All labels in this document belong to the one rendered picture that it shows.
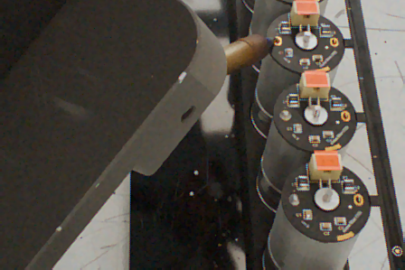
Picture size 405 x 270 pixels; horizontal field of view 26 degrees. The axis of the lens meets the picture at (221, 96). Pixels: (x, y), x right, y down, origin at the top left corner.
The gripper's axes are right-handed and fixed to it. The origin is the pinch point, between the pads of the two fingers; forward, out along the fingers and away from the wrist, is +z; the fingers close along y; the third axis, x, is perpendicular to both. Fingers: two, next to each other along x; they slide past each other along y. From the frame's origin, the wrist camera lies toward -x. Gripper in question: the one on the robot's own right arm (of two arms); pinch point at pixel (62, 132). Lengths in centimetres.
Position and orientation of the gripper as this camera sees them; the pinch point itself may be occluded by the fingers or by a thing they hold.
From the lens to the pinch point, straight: 20.5
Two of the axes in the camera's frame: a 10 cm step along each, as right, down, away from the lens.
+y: -7.4, -5.9, 3.3
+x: -6.3, 7.8, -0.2
